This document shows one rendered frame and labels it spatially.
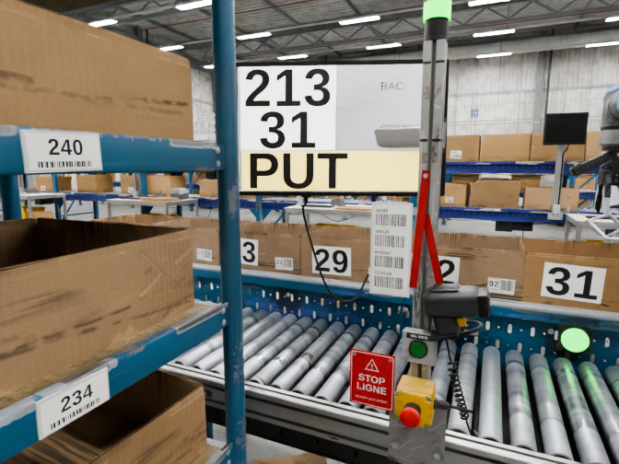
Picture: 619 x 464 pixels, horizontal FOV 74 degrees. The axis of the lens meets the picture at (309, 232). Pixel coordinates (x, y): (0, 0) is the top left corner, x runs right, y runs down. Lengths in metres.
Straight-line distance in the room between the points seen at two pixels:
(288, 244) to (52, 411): 1.33
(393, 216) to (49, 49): 0.65
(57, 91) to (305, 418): 0.90
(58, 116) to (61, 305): 0.16
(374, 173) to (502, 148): 5.06
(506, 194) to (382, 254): 4.88
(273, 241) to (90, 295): 1.28
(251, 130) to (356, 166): 0.25
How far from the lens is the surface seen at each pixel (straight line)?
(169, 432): 0.55
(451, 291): 0.82
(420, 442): 1.02
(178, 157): 0.46
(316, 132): 0.96
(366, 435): 1.06
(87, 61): 0.43
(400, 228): 0.86
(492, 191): 5.72
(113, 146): 0.40
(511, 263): 1.47
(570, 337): 1.47
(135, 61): 0.47
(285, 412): 1.13
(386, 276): 0.89
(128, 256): 0.46
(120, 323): 0.47
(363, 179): 0.95
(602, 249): 1.79
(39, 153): 0.36
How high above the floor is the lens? 1.32
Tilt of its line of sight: 9 degrees down
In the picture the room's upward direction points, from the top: straight up
